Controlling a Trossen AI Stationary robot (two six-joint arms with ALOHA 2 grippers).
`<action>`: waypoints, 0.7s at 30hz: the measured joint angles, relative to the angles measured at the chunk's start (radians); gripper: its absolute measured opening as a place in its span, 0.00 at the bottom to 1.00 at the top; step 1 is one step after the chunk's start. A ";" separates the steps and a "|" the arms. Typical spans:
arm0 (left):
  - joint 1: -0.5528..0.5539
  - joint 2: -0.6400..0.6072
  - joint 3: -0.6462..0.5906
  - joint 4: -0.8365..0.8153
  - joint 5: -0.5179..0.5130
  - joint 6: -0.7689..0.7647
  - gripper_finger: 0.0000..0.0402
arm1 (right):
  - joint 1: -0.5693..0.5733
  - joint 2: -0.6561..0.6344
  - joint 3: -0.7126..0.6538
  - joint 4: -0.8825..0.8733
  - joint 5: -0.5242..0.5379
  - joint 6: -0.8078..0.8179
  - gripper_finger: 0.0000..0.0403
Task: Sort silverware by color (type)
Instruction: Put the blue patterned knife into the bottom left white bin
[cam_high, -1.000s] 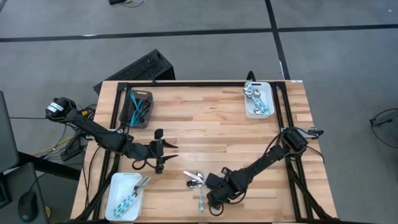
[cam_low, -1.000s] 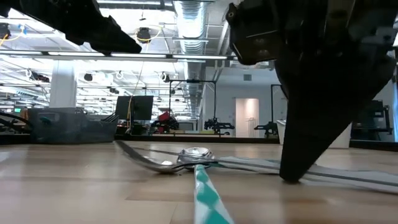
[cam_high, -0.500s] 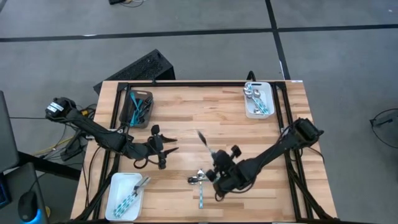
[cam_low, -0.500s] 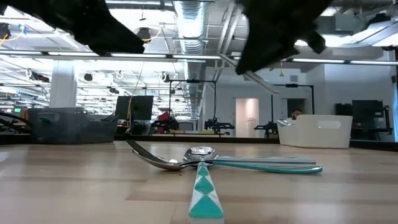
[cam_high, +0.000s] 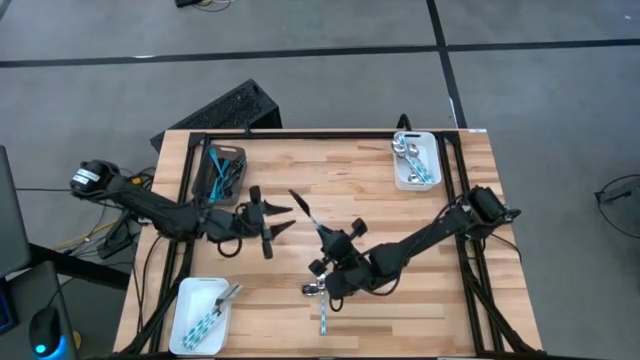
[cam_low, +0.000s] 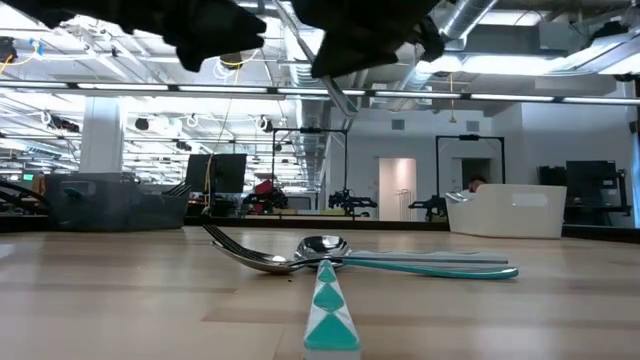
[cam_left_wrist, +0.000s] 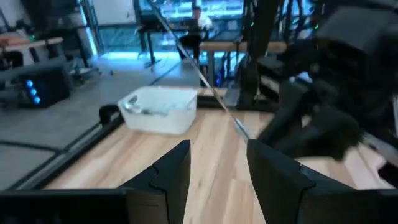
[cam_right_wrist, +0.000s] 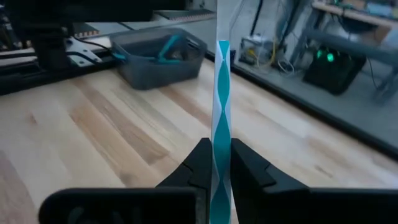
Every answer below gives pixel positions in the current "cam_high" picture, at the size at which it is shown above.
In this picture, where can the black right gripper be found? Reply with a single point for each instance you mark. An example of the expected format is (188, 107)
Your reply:
(345, 257)

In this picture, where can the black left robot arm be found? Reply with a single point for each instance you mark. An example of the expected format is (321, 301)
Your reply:
(150, 210)

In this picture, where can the grey monitor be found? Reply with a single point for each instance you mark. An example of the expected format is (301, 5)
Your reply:
(12, 215)

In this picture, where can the black table frame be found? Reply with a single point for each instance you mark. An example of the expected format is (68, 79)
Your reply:
(325, 135)

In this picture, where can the black stand beam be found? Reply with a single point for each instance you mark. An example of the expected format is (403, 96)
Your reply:
(80, 265)

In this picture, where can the black computer mouse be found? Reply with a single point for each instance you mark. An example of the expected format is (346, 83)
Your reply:
(44, 330)

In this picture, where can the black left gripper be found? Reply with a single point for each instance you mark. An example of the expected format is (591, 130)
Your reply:
(225, 227)

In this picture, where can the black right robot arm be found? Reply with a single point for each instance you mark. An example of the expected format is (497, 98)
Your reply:
(415, 240)

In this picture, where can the white plastic bin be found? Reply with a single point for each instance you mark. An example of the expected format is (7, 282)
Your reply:
(434, 165)
(192, 300)

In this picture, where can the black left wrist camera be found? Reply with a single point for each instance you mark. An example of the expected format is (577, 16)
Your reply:
(251, 215)

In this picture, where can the black power strip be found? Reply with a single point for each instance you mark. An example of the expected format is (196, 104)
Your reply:
(115, 240)

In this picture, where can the dark grey plastic bin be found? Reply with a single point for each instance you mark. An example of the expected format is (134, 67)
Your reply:
(239, 190)

